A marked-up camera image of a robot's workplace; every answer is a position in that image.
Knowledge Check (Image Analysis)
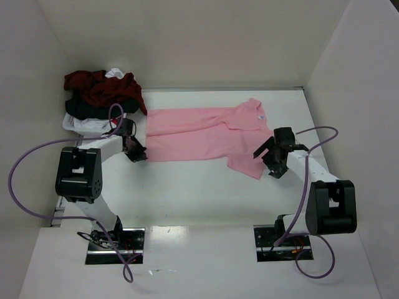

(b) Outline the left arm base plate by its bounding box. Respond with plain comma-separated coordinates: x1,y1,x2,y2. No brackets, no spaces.
77,228,145,265

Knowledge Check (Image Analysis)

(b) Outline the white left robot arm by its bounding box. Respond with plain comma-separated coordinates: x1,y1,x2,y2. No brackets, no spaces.
55,119,147,247

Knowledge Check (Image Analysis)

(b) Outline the aluminium rail at table edge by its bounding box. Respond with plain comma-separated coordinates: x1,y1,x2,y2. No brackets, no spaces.
142,86,304,93

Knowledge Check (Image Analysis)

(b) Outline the left side aluminium rail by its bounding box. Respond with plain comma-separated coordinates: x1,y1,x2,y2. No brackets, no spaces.
49,140,84,229

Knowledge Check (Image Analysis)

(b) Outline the pink t shirt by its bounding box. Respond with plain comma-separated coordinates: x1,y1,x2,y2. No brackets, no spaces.
145,98,272,179

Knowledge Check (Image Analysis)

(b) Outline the white t shirt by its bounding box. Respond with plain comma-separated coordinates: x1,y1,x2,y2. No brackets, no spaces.
105,68,125,80

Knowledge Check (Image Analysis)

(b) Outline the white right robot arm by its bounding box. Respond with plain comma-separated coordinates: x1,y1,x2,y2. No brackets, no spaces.
253,127,357,247

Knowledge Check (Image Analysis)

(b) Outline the black t shirt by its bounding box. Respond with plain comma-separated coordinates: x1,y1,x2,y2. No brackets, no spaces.
65,92,140,120

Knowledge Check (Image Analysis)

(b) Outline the dark red t shirt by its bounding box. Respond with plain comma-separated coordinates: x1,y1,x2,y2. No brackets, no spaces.
64,70,147,115

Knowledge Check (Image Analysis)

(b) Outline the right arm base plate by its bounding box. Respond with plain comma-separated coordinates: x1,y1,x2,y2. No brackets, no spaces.
253,225,314,262

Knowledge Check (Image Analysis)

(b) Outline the white plastic laundry basket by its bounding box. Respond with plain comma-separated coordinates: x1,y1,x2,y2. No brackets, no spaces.
62,113,117,137

